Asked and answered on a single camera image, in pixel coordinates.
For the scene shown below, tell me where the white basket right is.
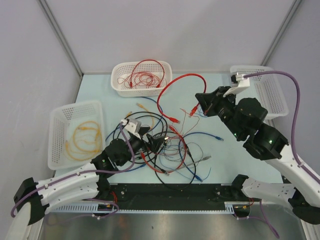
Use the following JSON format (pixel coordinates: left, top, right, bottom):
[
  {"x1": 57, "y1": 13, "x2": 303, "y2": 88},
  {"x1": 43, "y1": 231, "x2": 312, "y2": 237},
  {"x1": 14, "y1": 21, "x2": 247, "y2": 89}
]
[{"x1": 236, "y1": 74, "x2": 289, "y2": 120}]

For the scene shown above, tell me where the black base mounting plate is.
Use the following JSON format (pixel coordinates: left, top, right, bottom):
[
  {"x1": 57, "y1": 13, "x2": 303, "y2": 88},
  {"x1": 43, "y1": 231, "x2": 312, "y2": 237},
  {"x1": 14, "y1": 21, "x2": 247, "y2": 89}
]
[{"x1": 95, "y1": 183, "x2": 249, "y2": 211}]

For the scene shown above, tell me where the grey ethernet cable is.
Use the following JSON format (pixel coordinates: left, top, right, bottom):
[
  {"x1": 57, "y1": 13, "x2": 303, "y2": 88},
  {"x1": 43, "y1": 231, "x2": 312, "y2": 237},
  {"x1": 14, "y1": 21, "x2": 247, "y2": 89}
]
[{"x1": 162, "y1": 154, "x2": 212, "y2": 173}]

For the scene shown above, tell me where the thin red wire in basket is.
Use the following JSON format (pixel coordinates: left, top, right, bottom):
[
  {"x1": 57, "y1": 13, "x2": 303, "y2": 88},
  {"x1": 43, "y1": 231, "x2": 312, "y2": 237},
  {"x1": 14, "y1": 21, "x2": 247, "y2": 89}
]
[{"x1": 117, "y1": 70, "x2": 163, "y2": 88}]

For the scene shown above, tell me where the blue ethernet cable right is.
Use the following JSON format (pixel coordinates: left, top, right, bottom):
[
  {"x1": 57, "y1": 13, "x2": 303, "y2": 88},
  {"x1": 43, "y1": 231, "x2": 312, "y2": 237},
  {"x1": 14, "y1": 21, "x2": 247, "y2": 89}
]
[{"x1": 174, "y1": 132, "x2": 224, "y2": 182}]

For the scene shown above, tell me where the white basket left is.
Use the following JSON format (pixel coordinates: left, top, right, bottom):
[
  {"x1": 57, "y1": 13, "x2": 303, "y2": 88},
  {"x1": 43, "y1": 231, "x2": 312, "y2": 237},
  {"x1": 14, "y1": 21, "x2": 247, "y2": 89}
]
[{"x1": 47, "y1": 100, "x2": 106, "y2": 170}]

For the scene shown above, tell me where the white basket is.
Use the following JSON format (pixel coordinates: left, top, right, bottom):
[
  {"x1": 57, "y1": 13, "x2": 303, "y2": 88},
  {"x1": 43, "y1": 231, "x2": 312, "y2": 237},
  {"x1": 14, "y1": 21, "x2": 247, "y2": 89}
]
[
  {"x1": 47, "y1": 100, "x2": 106, "y2": 170},
  {"x1": 236, "y1": 74, "x2": 289, "y2": 120},
  {"x1": 110, "y1": 59, "x2": 173, "y2": 97}
]

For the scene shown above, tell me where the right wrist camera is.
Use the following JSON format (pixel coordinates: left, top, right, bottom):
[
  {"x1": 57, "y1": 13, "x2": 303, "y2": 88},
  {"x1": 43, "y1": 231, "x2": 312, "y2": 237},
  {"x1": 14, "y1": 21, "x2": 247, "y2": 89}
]
[{"x1": 223, "y1": 72, "x2": 250, "y2": 98}]

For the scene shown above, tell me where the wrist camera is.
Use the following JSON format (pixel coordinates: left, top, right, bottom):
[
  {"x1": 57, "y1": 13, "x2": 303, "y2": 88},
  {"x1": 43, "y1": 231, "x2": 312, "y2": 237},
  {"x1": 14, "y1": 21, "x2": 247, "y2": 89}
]
[
  {"x1": 120, "y1": 118, "x2": 141, "y2": 139},
  {"x1": 223, "y1": 72, "x2": 250, "y2": 98}
]

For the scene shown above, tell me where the white slotted cable duct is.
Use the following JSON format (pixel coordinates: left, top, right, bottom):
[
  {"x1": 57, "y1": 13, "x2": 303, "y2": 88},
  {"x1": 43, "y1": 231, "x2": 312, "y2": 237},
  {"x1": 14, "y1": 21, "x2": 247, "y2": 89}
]
[{"x1": 51, "y1": 202, "x2": 250, "y2": 215}]

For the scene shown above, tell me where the yellow ethernet cable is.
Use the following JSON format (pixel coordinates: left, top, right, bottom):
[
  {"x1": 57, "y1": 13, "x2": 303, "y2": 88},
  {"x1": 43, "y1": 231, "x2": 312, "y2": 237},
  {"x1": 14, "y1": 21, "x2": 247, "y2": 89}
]
[{"x1": 126, "y1": 102, "x2": 155, "y2": 131}]

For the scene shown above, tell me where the white basket top centre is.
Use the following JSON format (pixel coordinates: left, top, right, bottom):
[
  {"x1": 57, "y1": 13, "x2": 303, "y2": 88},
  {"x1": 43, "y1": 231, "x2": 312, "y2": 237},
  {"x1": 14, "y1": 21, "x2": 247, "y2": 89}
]
[{"x1": 110, "y1": 59, "x2": 173, "y2": 97}]

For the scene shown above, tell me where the blue ethernet cable left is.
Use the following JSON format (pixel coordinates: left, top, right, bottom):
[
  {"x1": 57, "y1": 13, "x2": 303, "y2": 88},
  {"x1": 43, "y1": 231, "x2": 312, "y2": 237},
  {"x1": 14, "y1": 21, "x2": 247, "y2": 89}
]
[{"x1": 104, "y1": 96, "x2": 165, "y2": 173}]

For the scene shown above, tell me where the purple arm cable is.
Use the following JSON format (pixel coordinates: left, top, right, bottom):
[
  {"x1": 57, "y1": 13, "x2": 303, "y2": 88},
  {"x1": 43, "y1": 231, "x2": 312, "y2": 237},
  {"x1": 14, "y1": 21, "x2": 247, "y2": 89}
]
[
  {"x1": 9, "y1": 123, "x2": 137, "y2": 217},
  {"x1": 243, "y1": 70, "x2": 320, "y2": 181}
]

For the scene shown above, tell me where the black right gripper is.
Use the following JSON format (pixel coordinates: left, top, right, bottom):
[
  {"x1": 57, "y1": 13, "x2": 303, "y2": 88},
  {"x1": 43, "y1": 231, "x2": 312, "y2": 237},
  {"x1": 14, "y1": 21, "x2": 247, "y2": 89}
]
[{"x1": 195, "y1": 86, "x2": 244, "y2": 140}]

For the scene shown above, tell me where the black cable coil left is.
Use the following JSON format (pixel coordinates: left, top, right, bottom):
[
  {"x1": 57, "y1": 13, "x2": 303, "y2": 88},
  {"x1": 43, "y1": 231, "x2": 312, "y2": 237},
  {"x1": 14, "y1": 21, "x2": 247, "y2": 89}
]
[{"x1": 112, "y1": 111, "x2": 170, "y2": 151}]

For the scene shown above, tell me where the blue ethernet cable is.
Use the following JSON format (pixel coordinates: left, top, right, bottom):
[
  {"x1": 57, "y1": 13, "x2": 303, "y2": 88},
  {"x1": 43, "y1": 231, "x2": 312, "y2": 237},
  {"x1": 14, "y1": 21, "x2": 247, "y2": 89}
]
[
  {"x1": 104, "y1": 96, "x2": 165, "y2": 173},
  {"x1": 174, "y1": 132, "x2": 224, "y2": 182}
]

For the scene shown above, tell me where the yellow cable in left basket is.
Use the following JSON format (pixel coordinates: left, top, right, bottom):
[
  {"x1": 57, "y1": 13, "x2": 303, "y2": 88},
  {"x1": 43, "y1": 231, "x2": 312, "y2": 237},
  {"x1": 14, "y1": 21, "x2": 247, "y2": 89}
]
[{"x1": 64, "y1": 120, "x2": 103, "y2": 161}]

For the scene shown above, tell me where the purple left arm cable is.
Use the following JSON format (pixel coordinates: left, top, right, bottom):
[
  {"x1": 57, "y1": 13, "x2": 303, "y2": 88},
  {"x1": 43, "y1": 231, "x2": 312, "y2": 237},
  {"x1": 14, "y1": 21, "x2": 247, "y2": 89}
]
[{"x1": 9, "y1": 123, "x2": 137, "y2": 217}]

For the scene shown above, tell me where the red ethernet cable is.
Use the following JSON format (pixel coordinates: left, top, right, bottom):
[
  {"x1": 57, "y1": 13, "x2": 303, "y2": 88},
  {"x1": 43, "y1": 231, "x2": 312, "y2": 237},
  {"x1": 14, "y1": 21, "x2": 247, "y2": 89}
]
[
  {"x1": 129, "y1": 59, "x2": 167, "y2": 89},
  {"x1": 156, "y1": 74, "x2": 208, "y2": 124},
  {"x1": 139, "y1": 124, "x2": 191, "y2": 174}
]

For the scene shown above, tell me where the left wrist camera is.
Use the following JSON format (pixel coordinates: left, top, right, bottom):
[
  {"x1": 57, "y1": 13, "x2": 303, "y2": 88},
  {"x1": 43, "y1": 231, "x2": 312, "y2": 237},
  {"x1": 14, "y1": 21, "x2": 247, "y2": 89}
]
[{"x1": 120, "y1": 118, "x2": 141, "y2": 139}]

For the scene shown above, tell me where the black cable large loop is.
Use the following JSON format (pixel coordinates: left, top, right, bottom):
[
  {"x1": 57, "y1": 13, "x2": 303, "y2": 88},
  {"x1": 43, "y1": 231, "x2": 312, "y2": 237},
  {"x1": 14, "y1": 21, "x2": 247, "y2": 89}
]
[{"x1": 149, "y1": 132, "x2": 205, "y2": 191}]

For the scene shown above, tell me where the red ethernet cable in basket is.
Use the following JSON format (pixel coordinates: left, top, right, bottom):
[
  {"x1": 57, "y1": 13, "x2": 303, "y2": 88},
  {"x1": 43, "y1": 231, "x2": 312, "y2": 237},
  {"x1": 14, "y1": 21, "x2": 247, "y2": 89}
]
[{"x1": 129, "y1": 59, "x2": 167, "y2": 89}]

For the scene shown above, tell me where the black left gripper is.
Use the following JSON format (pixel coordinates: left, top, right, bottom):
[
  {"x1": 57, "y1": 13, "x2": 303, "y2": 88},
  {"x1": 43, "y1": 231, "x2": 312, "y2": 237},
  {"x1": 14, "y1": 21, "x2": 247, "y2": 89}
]
[{"x1": 118, "y1": 126, "x2": 165, "y2": 166}]

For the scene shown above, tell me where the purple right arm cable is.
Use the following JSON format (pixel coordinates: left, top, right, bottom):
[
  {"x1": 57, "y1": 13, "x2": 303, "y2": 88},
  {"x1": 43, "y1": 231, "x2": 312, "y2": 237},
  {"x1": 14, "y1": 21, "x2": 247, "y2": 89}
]
[{"x1": 243, "y1": 70, "x2": 320, "y2": 181}]

